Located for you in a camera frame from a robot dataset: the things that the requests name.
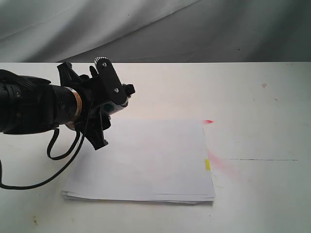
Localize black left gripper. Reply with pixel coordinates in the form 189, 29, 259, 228
57, 62, 111, 150

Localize white spray paint can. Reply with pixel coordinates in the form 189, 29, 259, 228
103, 83, 136, 115

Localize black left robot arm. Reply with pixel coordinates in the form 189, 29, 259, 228
0, 62, 112, 150

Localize white backdrop cloth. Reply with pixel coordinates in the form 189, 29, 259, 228
0, 0, 311, 63

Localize white paper stack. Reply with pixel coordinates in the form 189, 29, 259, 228
62, 119, 215, 203

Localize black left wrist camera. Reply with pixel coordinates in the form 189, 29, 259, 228
95, 57, 122, 100

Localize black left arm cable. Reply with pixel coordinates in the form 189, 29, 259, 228
0, 97, 95, 190

